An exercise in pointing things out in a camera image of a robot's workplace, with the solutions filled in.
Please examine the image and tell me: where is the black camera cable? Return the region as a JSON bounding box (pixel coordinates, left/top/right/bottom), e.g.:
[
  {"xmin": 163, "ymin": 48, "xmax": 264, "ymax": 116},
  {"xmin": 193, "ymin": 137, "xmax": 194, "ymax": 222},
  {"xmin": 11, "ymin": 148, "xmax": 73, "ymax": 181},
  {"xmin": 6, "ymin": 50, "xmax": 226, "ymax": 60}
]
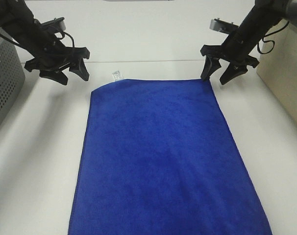
[
  {"xmin": 0, "ymin": 26, "xmax": 75, "ymax": 49},
  {"xmin": 256, "ymin": 19, "xmax": 290, "ymax": 55}
]

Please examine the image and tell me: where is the beige fabric storage box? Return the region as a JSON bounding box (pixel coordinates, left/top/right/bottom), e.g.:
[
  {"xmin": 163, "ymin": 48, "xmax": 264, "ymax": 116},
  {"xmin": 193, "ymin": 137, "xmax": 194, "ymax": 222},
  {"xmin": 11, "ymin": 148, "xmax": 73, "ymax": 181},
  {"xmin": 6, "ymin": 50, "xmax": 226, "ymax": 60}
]
[{"xmin": 257, "ymin": 24, "xmax": 297, "ymax": 125}]

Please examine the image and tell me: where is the black left camera cable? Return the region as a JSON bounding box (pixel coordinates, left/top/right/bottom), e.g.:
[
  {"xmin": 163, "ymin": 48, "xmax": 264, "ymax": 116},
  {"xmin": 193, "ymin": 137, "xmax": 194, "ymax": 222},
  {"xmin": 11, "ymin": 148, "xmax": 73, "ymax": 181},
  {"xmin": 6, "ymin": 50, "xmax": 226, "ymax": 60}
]
[{"xmin": 0, "ymin": 26, "xmax": 75, "ymax": 49}]

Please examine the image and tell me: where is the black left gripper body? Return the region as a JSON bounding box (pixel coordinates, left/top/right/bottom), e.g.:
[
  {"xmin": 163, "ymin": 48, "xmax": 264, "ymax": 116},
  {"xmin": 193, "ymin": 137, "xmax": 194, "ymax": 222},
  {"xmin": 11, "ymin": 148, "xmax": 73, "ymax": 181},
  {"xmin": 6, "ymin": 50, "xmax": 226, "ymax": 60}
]
[{"xmin": 24, "ymin": 39, "xmax": 90, "ymax": 72}]

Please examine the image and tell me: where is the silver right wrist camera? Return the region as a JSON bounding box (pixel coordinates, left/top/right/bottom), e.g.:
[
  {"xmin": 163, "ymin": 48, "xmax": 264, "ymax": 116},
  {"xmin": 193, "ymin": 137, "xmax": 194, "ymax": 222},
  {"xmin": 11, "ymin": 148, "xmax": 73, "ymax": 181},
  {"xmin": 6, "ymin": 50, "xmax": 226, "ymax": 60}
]
[{"xmin": 209, "ymin": 18, "xmax": 239, "ymax": 34}]

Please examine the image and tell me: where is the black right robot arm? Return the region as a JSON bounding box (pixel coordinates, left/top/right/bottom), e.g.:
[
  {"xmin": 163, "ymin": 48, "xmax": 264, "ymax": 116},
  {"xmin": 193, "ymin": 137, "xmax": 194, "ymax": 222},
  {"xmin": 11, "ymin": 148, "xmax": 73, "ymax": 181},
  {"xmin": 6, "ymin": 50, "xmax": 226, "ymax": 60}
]
[{"xmin": 200, "ymin": 0, "xmax": 297, "ymax": 85}]

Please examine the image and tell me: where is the black right camera cable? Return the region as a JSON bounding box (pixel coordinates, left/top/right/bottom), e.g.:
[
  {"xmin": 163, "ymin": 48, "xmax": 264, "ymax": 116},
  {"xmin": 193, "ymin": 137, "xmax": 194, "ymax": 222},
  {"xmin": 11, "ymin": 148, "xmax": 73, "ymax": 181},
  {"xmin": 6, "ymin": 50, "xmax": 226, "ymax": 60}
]
[{"xmin": 256, "ymin": 19, "xmax": 290, "ymax": 55}]

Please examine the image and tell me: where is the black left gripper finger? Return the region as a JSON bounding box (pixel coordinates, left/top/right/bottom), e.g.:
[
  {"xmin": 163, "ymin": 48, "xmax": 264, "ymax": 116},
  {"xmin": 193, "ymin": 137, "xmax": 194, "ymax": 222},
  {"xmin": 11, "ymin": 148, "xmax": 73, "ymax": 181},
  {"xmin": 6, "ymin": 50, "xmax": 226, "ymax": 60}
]
[
  {"xmin": 39, "ymin": 70, "xmax": 68, "ymax": 85},
  {"xmin": 69, "ymin": 59, "xmax": 90, "ymax": 81}
]

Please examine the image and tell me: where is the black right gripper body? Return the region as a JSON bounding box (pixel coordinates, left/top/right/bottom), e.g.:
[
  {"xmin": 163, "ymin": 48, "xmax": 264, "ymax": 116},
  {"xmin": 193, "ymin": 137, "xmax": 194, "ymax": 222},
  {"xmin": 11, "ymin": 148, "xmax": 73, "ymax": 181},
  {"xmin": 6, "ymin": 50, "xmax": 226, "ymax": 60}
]
[{"xmin": 200, "ymin": 31, "xmax": 259, "ymax": 68}]

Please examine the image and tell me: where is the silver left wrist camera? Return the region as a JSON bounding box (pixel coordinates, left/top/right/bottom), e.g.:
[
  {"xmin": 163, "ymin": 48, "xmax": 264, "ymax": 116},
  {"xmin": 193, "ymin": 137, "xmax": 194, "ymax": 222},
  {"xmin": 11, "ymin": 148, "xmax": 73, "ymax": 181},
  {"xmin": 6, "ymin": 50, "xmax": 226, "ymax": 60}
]
[{"xmin": 41, "ymin": 17, "xmax": 66, "ymax": 34}]

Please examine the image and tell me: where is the blue microfibre towel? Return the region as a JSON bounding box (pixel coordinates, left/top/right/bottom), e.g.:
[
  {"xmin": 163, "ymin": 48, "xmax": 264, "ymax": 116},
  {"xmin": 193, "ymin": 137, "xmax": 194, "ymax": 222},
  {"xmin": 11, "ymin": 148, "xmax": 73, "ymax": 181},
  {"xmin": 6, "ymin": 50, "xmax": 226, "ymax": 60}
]
[{"xmin": 68, "ymin": 79, "xmax": 272, "ymax": 235}]

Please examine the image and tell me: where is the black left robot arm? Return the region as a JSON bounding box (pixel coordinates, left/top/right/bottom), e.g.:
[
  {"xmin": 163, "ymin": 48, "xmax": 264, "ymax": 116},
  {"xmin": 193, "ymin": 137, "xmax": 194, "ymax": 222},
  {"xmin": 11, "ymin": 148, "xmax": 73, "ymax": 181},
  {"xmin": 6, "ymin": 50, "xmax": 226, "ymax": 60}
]
[{"xmin": 0, "ymin": 0, "xmax": 90, "ymax": 85}]

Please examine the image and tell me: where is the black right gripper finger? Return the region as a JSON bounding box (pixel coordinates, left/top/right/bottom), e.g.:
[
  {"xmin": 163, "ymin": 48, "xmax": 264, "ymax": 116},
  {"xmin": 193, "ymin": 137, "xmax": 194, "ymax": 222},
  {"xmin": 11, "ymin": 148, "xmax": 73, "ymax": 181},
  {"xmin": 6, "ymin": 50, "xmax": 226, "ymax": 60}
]
[
  {"xmin": 200, "ymin": 55, "xmax": 221, "ymax": 81},
  {"xmin": 220, "ymin": 64, "xmax": 248, "ymax": 85}
]

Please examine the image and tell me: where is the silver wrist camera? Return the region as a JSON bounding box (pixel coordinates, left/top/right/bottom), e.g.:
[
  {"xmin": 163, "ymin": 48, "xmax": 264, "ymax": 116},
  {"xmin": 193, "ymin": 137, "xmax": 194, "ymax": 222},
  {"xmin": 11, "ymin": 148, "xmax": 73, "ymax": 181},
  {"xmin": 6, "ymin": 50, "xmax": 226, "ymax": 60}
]
[
  {"xmin": 209, "ymin": 18, "xmax": 239, "ymax": 34},
  {"xmin": 41, "ymin": 17, "xmax": 66, "ymax": 34}
]

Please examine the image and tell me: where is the grey perforated plastic basket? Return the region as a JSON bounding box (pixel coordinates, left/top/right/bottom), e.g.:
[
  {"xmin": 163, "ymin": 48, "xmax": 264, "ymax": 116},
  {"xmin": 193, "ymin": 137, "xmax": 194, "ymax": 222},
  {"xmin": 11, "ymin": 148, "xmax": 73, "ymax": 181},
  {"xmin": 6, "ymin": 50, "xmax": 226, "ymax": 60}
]
[{"xmin": 0, "ymin": 37, "xmax": 25, "ymax": 125}]

